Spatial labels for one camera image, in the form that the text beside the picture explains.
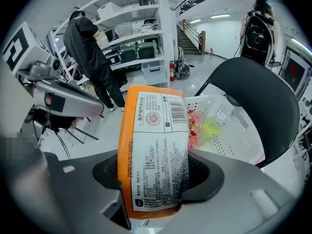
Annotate wooden staircase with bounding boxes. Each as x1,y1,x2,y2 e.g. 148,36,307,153
176,19,207,56

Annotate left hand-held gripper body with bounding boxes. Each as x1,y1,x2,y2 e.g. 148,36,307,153
2,20,61,83

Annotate black metal folding legs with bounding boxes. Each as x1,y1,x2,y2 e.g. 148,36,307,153
55,116,100,160

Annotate grey transparent backpack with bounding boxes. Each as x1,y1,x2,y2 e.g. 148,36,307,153
175,59,191,80

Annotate red fire extinguisher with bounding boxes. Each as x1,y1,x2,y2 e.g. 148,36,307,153
169,60,176,82

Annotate black balcony railing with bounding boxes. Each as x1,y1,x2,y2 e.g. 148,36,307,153
174,0,220,17

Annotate white perforated plastic basket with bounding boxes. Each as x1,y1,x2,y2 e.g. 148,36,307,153
184,94,267,166

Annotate pink artificial flowers item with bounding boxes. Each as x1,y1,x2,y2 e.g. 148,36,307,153
187,109,202,149

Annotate dark green storage box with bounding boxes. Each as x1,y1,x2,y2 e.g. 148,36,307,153
119,45,138,63
137,42,158,60

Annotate black monitor screen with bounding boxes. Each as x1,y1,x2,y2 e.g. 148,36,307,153
280,46,312,95

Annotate white metal shelving unit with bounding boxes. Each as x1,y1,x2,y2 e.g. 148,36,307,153
50,0,172,90

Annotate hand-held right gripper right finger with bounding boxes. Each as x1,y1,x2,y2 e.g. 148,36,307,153
133,148,301,234

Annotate white plastic shelf bin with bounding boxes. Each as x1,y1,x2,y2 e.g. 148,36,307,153
115,20,134,36

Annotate white lidded storage box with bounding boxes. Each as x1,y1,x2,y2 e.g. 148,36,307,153
97,1,123,20

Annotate clear plastic storage bin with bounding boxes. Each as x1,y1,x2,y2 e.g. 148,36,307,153
141,61,167,79

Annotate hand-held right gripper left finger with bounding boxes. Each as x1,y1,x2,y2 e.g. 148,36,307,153
40,149,133,234

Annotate person's left hand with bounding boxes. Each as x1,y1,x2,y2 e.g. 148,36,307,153
70,117,85,129

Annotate black plastic chair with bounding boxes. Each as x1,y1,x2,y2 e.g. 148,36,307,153
194,57,301,169

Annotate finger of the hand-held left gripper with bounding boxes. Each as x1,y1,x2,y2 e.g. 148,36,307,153
36,78,98,100
33,80,105,118

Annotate orange and white packet item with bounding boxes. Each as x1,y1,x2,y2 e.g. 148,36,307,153
117,85,190,220

